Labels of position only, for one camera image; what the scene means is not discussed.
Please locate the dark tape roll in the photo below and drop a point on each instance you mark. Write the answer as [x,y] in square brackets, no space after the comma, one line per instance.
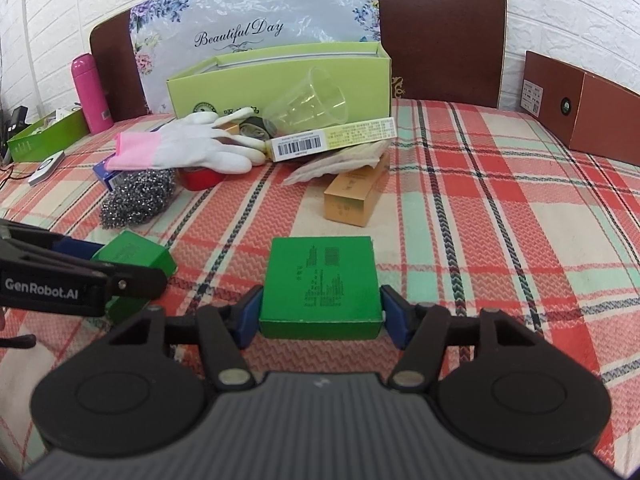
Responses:
[255,127]

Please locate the gold cardboard box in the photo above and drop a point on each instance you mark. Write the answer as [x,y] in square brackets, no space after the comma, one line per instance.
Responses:
[350,197]

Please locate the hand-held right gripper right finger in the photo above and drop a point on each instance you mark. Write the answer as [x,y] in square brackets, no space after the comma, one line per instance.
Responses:
[394,316]

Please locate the yellow white barcode box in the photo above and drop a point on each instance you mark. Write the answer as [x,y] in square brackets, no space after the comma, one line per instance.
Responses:
[350,135]

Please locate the floral plastic bag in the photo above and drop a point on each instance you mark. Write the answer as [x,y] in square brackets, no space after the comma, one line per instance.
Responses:
[250,10]

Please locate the red tape roll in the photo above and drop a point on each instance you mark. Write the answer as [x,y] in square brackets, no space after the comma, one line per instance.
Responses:
[197,179]

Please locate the white and pink glove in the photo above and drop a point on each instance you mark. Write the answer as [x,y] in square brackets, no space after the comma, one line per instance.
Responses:
[190,145]

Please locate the black device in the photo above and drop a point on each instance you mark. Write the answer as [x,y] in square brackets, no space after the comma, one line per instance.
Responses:
[17,117]

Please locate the beige crinkled paper bag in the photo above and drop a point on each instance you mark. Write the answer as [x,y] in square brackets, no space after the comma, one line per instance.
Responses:
[340,160]

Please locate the clear plastic cup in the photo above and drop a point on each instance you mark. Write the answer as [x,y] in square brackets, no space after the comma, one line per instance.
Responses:
[310,105]

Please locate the brown cardboard box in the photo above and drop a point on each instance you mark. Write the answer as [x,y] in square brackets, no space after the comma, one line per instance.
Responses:
[600,115]

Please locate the light green carton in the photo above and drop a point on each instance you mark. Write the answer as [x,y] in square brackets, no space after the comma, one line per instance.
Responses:
[350,80]

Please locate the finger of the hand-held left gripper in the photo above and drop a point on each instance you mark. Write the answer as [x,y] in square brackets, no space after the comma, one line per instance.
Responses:
[75,249]
[140,281]

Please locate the blue and white box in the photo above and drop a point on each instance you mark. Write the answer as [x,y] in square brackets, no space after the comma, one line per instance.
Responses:
[104,176]

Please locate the plaid bedsheet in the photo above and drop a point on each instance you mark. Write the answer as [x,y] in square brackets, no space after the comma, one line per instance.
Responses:
[500,210]

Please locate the steel wool scrubber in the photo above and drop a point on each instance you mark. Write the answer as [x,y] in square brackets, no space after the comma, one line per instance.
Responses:
[135,197]

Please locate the brown wooden headboard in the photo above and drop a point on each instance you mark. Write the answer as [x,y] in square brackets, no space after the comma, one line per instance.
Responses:
[440,35]

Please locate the open dark green box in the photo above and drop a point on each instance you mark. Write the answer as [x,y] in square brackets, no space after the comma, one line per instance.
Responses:
[50,140]

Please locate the small green box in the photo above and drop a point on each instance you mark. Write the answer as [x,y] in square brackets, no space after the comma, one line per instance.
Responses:
[137,252]

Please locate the pink bottle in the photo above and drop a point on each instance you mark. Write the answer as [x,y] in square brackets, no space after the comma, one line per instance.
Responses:
[92,95]

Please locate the white flat device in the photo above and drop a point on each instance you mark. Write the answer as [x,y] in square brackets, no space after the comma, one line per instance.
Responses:
[45,167]

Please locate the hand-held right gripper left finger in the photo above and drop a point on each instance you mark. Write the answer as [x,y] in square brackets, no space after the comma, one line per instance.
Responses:
[248,316]

